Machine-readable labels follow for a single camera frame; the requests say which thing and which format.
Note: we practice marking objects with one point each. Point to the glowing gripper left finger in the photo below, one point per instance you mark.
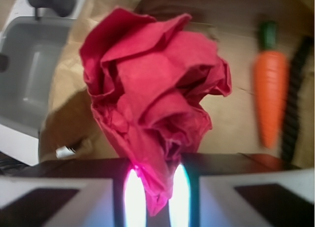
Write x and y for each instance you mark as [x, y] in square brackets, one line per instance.
[72, 193]

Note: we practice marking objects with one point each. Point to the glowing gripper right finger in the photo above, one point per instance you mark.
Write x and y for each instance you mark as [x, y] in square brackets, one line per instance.
[241, 190]

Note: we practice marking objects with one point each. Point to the red paper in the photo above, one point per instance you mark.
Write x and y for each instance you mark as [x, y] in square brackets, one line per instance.
[146, 79]

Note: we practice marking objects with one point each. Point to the orange toy carrot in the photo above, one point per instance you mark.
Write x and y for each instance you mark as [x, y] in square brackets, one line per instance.
[270, 81]

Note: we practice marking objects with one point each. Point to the grey toy sink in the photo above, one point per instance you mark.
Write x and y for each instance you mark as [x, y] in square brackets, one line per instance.
[33, 49]

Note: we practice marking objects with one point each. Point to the brown paper bag tray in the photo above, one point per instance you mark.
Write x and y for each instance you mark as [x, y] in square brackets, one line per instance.
[233, 23]

